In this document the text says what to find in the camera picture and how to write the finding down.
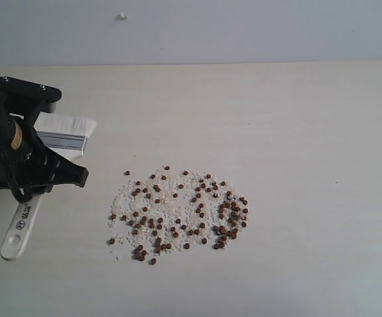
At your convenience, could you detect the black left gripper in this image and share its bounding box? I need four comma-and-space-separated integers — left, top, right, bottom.
0, 108, 89, 202

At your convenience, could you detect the white paint brush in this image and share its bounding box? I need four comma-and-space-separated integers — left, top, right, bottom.
0, 114, 97, 261

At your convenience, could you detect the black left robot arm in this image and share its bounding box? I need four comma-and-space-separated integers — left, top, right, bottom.
0, 77, 89, 203

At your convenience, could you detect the pile of white grains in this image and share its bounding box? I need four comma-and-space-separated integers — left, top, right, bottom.
106, 166, 249, 265

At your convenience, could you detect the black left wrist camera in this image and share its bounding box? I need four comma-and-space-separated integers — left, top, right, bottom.
0, 76, 62, 115

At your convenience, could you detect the white wall plug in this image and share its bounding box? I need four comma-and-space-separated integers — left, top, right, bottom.
116, 12, 128, 20

